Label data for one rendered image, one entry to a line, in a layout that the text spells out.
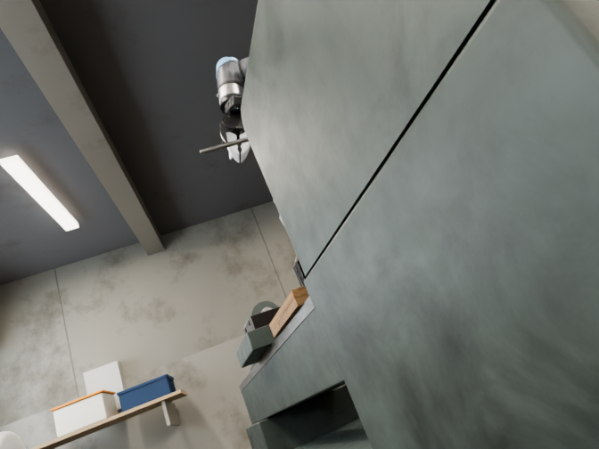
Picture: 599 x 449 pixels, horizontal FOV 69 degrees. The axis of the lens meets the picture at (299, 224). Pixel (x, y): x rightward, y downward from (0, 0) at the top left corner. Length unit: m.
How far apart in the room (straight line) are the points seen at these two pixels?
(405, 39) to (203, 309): 4.88
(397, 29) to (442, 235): 0.20
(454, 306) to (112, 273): 5.22
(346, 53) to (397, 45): 0.09
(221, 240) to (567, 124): 5.21
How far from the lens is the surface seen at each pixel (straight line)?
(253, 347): 1.36
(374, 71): 0.48
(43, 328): 5.63
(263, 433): 1.85
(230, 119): 1.22
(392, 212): 0.49
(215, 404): 5.02
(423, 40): 0.42
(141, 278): 5.44
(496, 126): 0.37
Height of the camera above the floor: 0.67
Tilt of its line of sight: 21 degrees up
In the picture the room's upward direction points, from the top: 23 degrees counter-clockwise
